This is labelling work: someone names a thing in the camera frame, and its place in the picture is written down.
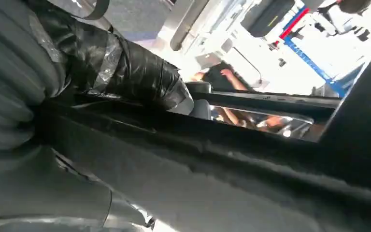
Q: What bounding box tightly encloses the grey metal post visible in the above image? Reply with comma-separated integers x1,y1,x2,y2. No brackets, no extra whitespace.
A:
169,0,211,52

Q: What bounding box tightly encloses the black cable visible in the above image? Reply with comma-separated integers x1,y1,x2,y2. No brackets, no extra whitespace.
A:
82,0,111,21

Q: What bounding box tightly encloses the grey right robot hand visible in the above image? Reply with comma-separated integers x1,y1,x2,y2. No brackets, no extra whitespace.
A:
0,0,195,232

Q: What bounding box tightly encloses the blue metal shelf rack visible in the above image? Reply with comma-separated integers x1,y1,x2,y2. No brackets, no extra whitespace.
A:
283,36,366,98

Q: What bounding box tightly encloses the dark grey case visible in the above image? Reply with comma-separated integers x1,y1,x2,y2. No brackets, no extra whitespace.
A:
240,0,296,38

